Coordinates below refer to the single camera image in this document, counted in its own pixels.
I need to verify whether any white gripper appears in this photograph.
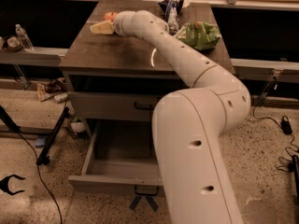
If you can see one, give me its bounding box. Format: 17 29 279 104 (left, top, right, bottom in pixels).
90 11 135 36

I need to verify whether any red-orange apple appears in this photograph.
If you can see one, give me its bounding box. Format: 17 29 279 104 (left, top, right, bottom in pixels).
103 12 118 22

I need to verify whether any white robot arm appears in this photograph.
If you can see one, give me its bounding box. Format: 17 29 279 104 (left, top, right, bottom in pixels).
110 10 250 224

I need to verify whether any grey drawer cabinet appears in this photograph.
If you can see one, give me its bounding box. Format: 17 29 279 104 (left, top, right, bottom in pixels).
58 0 235 147

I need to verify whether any closed grey upper drawer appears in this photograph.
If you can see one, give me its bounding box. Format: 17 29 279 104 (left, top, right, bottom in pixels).
68 91 159 121

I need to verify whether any open grey lower drawer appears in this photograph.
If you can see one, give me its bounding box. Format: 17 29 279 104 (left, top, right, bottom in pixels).
68 120 164 197

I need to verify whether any blue white snack bag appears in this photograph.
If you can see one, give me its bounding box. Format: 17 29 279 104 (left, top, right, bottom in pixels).
158 0 185 35

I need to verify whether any crumpled trash pile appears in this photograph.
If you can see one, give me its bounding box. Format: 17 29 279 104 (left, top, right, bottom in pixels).
37 78 67 102

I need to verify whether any clear plastic water bottle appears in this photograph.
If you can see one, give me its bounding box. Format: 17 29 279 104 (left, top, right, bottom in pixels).
15 24 34 51

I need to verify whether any green chip bag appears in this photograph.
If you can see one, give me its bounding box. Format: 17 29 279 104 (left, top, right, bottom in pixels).
175 21 221 50

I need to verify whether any brown bowl on ledge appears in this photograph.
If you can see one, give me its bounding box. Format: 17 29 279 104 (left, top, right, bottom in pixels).
1 36 22 52

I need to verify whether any small white bowl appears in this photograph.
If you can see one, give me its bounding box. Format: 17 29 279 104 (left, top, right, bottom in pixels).
70 117 86 133

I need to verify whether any black tripod leg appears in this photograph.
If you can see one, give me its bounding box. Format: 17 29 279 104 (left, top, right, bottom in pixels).
36 107 69 166

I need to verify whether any black floor clamp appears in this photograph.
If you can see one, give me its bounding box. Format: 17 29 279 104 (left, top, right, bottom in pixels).
0 174 26 196

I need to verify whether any black power adapter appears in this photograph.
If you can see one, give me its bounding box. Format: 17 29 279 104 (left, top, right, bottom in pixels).
280 116 292 135

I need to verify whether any black floor cable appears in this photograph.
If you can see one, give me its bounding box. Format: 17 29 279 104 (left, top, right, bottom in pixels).
15 131 64 224

